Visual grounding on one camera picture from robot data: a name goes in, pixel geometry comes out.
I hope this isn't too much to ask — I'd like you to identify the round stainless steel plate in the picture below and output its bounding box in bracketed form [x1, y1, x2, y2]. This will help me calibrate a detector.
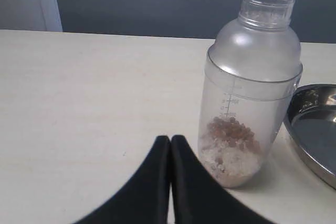
[283, 84, 335, 188]

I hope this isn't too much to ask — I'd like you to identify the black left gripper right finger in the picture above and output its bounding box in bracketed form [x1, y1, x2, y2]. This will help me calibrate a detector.
[171, 135, 265, 223]

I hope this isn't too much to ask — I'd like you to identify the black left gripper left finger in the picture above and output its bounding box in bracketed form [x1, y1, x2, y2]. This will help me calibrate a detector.
[77, 135, 170, 223]

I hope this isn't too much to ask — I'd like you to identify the clear plastic bottle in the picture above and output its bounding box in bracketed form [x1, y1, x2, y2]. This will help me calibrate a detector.
[198, 0, 303, 188]

